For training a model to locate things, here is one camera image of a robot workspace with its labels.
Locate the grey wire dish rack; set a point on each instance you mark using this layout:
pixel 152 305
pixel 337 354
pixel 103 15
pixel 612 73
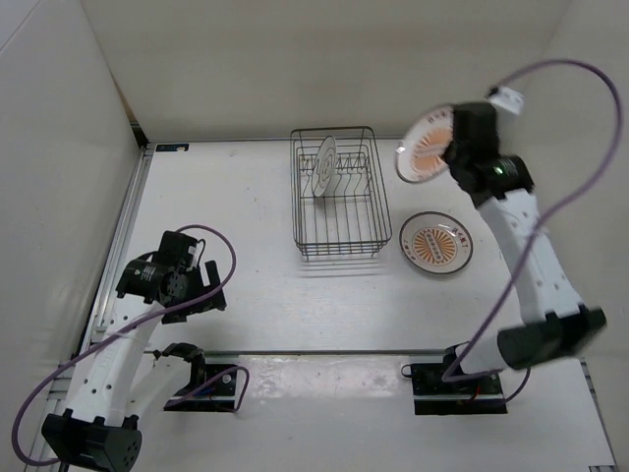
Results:
pixel 352 219

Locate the left blue label sticker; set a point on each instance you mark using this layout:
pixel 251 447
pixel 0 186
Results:
pixel 172 148

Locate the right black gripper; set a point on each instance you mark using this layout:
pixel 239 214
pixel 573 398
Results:
pixel 497 132

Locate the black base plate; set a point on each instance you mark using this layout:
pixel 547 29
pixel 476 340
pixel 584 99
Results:
pixel 220 397
pixel 433 397

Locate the white plate grey pattern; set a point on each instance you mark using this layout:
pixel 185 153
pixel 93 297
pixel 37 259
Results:
pixel 324 166

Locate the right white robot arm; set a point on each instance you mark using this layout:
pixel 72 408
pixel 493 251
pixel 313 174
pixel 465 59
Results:
pixel 556 323

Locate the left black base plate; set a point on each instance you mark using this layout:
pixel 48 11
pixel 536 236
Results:
pixel 220 397

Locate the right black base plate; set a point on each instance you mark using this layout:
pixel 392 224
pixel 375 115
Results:
pixel 433 397

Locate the orange patterned plate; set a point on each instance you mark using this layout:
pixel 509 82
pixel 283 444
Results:
pixel 418 156
pixel 436 243

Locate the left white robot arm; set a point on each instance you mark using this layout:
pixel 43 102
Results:
pixel 100 428

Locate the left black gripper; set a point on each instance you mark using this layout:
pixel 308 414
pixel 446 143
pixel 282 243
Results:
pixel 195 272

